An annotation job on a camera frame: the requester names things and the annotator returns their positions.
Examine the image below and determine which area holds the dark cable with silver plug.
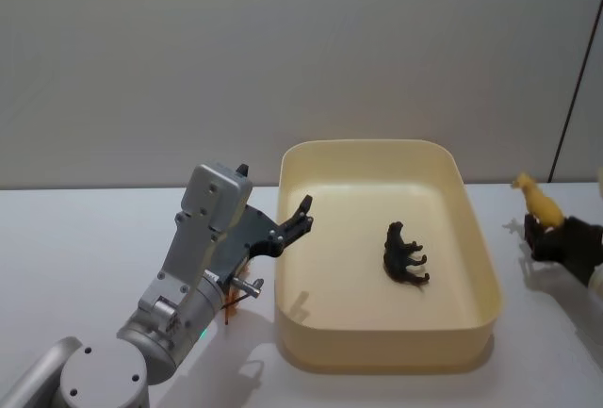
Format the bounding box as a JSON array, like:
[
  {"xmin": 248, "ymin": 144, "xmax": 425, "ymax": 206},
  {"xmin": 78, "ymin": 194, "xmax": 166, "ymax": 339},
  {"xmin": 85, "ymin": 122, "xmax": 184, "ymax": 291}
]
[{"xmin": 219, "ymin": 277, "xmax": 265, "ymax": 310}]

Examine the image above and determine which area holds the orange toy animal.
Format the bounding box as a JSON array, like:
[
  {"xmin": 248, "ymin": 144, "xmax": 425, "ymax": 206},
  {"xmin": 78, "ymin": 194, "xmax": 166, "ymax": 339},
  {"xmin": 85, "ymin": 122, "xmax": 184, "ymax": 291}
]
[{"xmin": 222, "ymin": 256, "xmax": 253, "ymax": 324}]

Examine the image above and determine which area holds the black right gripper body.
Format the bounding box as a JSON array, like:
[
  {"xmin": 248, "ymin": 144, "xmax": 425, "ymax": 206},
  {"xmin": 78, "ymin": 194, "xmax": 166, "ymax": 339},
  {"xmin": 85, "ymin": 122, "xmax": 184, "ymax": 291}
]
[{"xmin": 541, "ymin": 214, "xmax": 603, "ymax": 287}]

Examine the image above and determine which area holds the cream plastic tray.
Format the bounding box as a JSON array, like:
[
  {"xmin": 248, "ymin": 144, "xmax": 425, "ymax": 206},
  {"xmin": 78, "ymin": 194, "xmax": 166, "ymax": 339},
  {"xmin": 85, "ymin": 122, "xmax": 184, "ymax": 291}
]
[{"xmin": 274, "ymin": 139, "xmax": 504, "ymax": 374}]

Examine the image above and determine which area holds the yellow toy animal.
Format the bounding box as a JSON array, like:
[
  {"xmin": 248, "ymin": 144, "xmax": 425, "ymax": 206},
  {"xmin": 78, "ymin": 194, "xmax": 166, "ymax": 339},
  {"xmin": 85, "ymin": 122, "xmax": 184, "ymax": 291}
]
[{"xmin": 512, "ymin": 171, "xmax": 564, "ymax": 229}]

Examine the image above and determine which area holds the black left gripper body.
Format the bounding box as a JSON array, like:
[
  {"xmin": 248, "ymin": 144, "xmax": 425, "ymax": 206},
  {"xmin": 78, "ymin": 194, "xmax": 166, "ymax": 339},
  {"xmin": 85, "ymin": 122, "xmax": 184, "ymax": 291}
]
[{"xmin": 205, "ymin": 204, "xmax": 284, "ymax": 285}]

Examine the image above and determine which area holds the black toy animal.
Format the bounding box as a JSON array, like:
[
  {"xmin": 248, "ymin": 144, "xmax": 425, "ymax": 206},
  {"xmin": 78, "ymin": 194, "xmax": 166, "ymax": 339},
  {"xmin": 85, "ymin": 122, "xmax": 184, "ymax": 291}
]
[{"xmin": 382, "ymin": 220, "xmax": 432, "ymax": 287}]

